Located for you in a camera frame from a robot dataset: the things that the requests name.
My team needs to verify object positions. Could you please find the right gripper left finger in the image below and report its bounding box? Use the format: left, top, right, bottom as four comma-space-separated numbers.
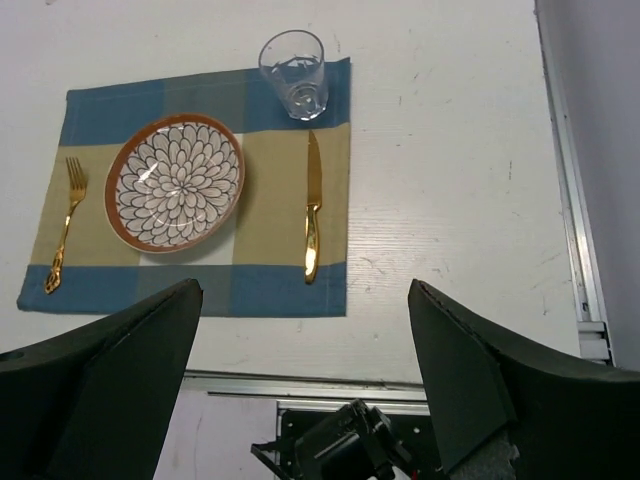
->
1, 279, 202, 479

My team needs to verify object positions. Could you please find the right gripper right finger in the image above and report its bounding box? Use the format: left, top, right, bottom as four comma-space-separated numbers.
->
408, 280, 639, 479

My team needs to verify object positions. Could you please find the gold fork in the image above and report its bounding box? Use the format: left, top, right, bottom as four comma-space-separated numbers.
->
44, 157, 88, 295

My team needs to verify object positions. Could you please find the floral patterned ceramic bowl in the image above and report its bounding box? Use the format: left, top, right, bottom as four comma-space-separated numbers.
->
104, 113, 246, 254

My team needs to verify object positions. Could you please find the blue beige white placemat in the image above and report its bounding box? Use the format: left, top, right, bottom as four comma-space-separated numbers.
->
17, 59, 351, 318

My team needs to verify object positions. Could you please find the gold knife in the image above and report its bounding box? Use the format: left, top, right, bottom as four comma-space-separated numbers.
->
304, 131, 322, 284

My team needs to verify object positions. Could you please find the clear drinking glass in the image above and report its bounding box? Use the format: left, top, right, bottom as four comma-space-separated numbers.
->
258, 29, 329, 121

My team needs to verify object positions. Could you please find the aluminium table front rail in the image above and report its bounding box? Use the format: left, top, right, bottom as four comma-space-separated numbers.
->
183, 370, 426, 403

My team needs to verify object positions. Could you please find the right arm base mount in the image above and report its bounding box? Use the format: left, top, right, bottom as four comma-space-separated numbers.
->
251, 399, 447, 480

